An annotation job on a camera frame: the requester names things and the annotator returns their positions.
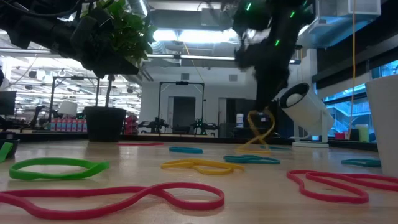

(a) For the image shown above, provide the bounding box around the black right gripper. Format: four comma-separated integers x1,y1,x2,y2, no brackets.
233,0,315,110

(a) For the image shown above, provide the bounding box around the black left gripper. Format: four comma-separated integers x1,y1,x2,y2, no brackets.
9,17,140,78

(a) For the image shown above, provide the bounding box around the teal rubber band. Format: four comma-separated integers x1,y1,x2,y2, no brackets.
259,144,290,151
169,146,204,155
341,158,382,168
223,154,281,166

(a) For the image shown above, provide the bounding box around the yellow rubber band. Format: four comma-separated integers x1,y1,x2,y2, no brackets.
235,107,277,156
160,159,245,176

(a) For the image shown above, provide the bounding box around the red rubber band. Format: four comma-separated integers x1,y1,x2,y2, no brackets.
0,182,226,221
117,142,165,147
286,169,398,205

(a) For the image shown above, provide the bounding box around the wide green rubber band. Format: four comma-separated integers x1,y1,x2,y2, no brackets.
0,141,14,164

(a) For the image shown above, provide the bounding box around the white plastic bin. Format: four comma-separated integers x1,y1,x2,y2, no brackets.
364,73,398,178

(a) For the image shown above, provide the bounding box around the black cabinet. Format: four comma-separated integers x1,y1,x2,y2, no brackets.
218,97,282,139

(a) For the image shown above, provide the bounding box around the white cylindrical spot lamp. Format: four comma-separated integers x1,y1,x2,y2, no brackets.
279,82,335,149

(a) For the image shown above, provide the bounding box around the potted green plant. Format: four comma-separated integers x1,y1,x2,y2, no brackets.
83,0,158,143

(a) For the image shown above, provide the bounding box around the row of pink boxes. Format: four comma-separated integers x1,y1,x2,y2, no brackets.
49,118,89,133

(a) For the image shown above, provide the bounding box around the long ceiling light tube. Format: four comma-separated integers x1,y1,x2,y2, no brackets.
145,54,302,65

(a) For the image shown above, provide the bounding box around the red stacked object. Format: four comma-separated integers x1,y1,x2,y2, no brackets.
123,114,140,136

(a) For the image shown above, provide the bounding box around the black monitor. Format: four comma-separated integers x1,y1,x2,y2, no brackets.
0,90,17,116

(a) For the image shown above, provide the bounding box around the pale green cylinder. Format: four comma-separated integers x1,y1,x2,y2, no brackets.
354,124,371,143

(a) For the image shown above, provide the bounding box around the black gantry frame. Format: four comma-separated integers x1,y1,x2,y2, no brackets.
48,75,101,125
157,80,206,135

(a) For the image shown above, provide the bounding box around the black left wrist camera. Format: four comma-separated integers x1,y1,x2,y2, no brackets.
88,6,111,30

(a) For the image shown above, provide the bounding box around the yellow hanging cord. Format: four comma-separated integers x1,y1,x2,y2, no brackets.
349,0,358,139

